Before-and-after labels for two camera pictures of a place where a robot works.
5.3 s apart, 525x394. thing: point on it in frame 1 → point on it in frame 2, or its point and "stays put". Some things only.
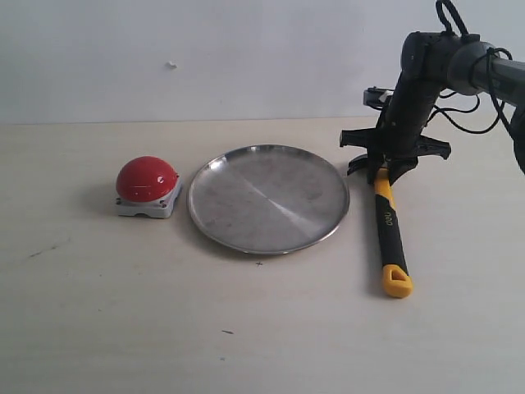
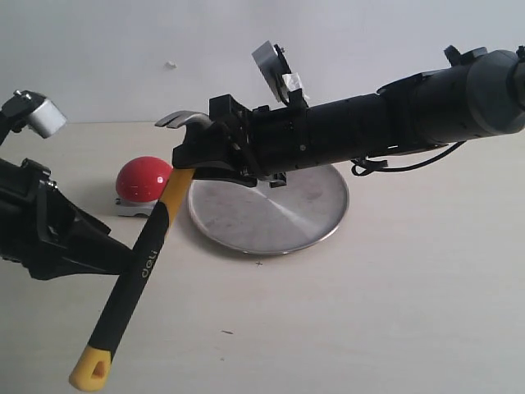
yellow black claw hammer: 395,278 → 95,367
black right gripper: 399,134 → 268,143
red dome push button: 147,185 stays put
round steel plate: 264,199 stays put
